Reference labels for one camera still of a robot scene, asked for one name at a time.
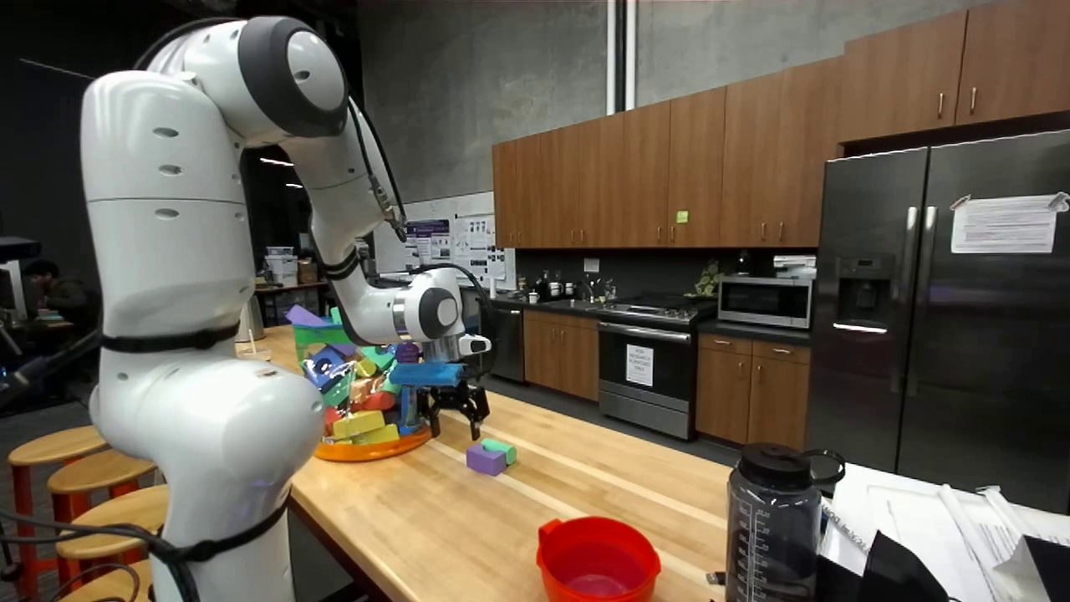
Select microwave oven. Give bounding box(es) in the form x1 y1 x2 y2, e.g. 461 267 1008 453
717 276 812 331

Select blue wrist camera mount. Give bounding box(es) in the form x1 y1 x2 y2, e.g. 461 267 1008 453
390 363 464 387

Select clear bag of foam blocks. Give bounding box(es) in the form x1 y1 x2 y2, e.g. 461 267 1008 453
288 306 431 465

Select purple foam block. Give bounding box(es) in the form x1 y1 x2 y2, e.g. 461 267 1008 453
464 446 507 474

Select red bowl with handle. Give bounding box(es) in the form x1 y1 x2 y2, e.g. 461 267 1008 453
533 516 661 602

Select stainless steel oven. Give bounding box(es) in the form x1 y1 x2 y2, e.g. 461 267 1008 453
598 300 714 441

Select wooden stool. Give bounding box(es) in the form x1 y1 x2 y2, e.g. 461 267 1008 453
6 426 107 602

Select green foam block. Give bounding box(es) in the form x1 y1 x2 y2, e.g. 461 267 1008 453
481 438 517 465

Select stainless steel refrigerator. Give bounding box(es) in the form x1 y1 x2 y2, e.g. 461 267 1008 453
804 132 1070 513

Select wooden cabinets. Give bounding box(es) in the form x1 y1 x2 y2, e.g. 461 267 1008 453
526 312 810 450
491 0 1070 250

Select stack of white papers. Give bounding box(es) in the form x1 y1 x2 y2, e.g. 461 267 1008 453
819 465 1070 602

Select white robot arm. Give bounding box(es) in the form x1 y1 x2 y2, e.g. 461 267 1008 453
79 18 468 602

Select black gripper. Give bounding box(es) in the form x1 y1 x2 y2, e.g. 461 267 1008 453
424 380 487 441

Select upper wooden cabinets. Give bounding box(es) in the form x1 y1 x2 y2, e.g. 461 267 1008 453
491 0 1070 250

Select lower wooden cabinets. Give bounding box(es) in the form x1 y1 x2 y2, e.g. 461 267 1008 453
526 312 810 450

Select dark water bottle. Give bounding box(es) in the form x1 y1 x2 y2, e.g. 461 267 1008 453
726 446 847 602

